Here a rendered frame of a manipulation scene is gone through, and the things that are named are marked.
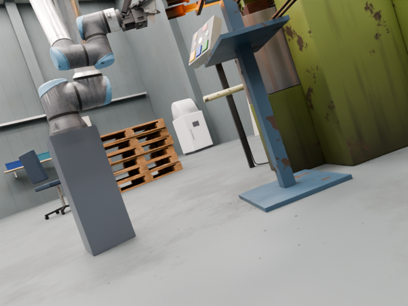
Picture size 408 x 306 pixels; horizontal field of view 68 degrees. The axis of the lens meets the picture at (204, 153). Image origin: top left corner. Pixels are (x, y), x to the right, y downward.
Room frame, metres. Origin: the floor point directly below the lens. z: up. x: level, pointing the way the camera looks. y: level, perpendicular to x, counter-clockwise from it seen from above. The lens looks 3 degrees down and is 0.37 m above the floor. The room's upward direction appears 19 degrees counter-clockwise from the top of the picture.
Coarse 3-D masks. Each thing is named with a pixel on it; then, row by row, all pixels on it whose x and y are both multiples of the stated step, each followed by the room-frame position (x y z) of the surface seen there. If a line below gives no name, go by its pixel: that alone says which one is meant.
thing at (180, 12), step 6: (174, 6) 1.50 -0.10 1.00; (180, 6) 1.51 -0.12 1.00; (186, 6) 1.51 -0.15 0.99; (192, 6) 1.51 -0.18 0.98; (204, 6) 1.53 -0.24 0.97; (168, 12) 1.50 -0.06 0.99; (174, 12) 1.51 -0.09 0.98; (180, 12) 1.51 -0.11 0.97; (186, 12) 1.53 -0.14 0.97; (168, 18) 1.50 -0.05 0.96
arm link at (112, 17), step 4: (112, 8) 1.31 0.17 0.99; (104, 12) 1.29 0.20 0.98; (108, 12) 1.30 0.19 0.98; (112, 12) 1.30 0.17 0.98; (108, 16) 1.29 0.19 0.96; (112, 16) 1.29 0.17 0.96; (116, 16) 1.30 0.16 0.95; (108, 20) 1.29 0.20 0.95; (112, 20) 1.30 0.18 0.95; (116, 20) 1.30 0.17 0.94; (112, 24) 1.30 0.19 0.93; (116, 24) 1.31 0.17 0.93; (112, 28) 1.32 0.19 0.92; (116, 28) 1.32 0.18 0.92
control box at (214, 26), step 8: (216, 16) 2.34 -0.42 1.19; (208, 24) 2.37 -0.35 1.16; (216, 24) 2.33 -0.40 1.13; (200, 32) 2.48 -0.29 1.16; (208, 32) 2.33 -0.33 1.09; (216, 32) 2.31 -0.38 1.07; (192, 40) 2.60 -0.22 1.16; (208, 40) 2.30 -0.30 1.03; (216, 40) 2.30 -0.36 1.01; (192, 48) 2.55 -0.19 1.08; (208, 48) 2.27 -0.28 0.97; (200, 56) 2.38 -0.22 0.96; (192, 64) 2.52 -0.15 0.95; (200, 64) 2.50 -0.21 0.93
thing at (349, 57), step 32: (320, 0) 1.44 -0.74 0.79; (352, 0) 1.46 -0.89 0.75; (384, 0) 1.47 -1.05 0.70; (288, 32) 1.64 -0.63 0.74; (320, 32) 1.44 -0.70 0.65; (352, 32) 1.45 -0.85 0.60; (384, 32) 1.47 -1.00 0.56; (320, 64) 1.44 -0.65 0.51; (352, 64) 1.45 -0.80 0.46; (384, 64) 1.46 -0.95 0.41; (320, 96) 1.53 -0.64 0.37; (352, 96) 1.44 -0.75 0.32; (384, 96) 1.46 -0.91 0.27; (320, 128) 1.63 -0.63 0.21; (352, 128) 1.44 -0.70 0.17; (384, 128) 1.45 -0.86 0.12; (352, 160) 1.44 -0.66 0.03
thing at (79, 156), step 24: (48, 144) 1.56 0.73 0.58; (72, 144) 1.47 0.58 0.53; (96, 144) 1.52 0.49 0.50; (72, 168) 1.45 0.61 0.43; (96, 168) 1.50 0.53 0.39; (72, 192) 1.43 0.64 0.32; (96, 192) 1.48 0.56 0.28; (96, 216) 1.46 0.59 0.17; (120, 216) 1.52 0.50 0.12; (96, 240) 1.44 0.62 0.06; (120, 240) 1.50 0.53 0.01
